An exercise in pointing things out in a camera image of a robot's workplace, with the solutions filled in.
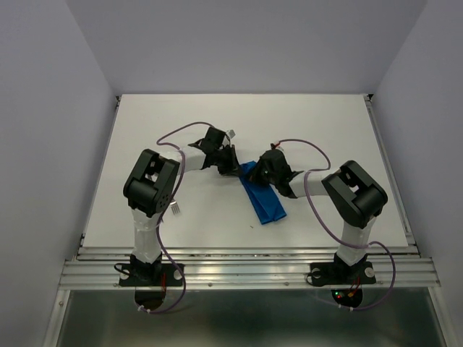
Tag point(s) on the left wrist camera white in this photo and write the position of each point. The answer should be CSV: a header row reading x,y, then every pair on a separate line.
x,y
231,133

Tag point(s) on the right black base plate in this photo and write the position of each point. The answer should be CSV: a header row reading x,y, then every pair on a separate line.
x,y
337,274

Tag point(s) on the blue satin napkin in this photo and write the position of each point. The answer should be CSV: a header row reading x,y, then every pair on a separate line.
x,y
264,200

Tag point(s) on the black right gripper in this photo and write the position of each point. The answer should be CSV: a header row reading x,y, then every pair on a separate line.
x,y
254,174

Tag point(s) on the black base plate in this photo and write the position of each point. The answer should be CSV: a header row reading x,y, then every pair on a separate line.
x,y
337,274
173,274

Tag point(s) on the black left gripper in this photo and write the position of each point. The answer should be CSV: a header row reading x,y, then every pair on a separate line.
x,y
233,168

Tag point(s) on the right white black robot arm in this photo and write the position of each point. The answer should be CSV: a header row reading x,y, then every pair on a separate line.
x,y
358,199

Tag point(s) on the aluminium frame rail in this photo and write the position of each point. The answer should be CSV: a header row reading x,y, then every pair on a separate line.
x,y
255,297

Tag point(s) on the silver fork black handle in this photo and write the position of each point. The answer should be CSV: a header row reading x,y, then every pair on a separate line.
x,y
175,207

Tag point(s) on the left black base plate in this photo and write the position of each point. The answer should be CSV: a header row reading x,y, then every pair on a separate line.
x,y
173,274

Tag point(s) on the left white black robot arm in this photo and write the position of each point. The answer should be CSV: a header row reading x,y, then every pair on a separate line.
x,y
150,189

